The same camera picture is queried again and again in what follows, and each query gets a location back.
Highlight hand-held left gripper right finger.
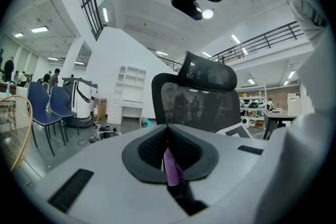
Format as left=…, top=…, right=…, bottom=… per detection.
left=167, top=124, right=283, bottom=218

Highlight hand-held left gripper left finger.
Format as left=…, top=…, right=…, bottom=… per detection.
left=34, top=124, right=191, bottom=221

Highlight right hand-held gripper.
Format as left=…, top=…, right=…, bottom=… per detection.
left=215, top=122, right=255, bottom=139

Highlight black office chair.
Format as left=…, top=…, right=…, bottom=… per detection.
left=151, top=50, right=242, bottom=134

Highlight purple cloth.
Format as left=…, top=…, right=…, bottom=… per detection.
left=162, top=147, right=185, bottom=187

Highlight white storage shelf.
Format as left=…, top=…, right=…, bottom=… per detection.
left=238, top=83, right=268, bottom=129

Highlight black open carrying case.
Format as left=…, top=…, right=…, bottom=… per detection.
left=94, top=124, right=122, bottom=141

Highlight white table black legs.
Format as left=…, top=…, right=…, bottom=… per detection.
left=263, top=110, right=298, bottom=141

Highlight brown cardboard box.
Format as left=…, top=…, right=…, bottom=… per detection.
left=93, top=98, right=108, bottom=123

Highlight white desk with shelves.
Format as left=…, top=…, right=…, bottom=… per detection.
left=107, top=65, right=147, bottom=125

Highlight person's grey shirt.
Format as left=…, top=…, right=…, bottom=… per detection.
left=258, top=0, right=333, bottom=221

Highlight black mezzanine railing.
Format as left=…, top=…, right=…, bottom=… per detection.
left=146, top=20, right=305, bottom=73

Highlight black floor cable with adapter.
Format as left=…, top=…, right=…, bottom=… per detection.
left=77, top=127, right=102, bottom=146

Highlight gold wire chair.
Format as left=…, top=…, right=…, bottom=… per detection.
left=0, top=95, right=34, bottom=174

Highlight black head-worn camera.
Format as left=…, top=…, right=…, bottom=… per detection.
left=170, top=0, right=203, bottom=22

